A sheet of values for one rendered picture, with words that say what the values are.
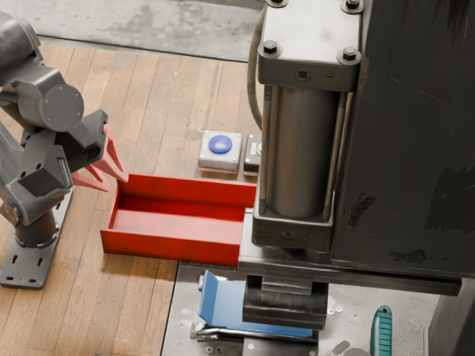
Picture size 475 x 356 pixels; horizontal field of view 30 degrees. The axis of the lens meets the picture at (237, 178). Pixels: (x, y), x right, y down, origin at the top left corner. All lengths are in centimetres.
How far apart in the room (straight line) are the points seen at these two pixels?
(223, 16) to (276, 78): 238
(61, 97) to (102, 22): 213
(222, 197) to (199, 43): 168
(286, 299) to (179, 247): 33
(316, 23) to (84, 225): 72
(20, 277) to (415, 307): 60
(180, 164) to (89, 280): 27
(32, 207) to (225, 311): 32
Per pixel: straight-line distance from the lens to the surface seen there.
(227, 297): 124
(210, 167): 149
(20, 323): 136
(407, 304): 137
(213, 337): 121
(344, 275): 104
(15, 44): 110
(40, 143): 111
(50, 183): 109
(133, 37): 311
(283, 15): 83
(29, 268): 140
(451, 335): 116
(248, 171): 148
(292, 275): 105
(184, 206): 144
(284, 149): 88
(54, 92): 105
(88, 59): 170
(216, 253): 135
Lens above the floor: 204
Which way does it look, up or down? 50 degrees down
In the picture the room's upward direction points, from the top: 1 degrees clockwise
